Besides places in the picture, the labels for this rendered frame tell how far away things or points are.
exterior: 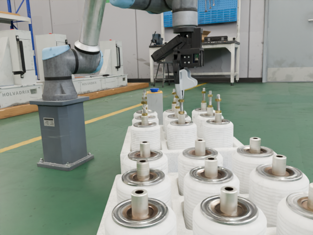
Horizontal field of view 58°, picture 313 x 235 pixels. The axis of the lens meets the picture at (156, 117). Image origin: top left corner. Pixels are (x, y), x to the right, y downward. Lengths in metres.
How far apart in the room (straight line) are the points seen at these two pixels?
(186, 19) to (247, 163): 0.45
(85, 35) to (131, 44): 5.35
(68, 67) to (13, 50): 1.91
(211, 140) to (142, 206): 0.56
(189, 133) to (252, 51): 5.04
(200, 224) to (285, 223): 0.11
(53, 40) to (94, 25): 2.26
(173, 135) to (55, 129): 0.59
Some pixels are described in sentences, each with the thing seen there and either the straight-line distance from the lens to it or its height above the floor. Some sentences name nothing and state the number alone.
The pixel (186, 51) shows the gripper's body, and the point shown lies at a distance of 0.86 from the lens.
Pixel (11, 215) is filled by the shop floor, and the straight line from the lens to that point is 1.02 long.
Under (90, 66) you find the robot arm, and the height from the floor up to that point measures 0.44.
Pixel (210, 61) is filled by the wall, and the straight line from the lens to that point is 5.99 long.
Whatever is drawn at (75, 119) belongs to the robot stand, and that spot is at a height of 0.21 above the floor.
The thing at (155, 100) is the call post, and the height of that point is 0.28.
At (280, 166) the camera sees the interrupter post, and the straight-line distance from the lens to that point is 0.53.
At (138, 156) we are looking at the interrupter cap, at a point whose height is 0.25.
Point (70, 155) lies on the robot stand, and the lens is 1.31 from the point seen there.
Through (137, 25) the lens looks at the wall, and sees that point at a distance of 6.60.
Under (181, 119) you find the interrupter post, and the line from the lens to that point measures 0.90.
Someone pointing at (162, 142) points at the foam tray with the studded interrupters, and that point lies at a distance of 0.96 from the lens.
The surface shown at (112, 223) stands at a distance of 0.39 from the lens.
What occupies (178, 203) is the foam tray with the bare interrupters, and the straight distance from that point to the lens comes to 0.57.
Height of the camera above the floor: 0.45
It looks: 11 degrees down
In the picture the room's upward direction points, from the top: 2 degrees counter-clockwise
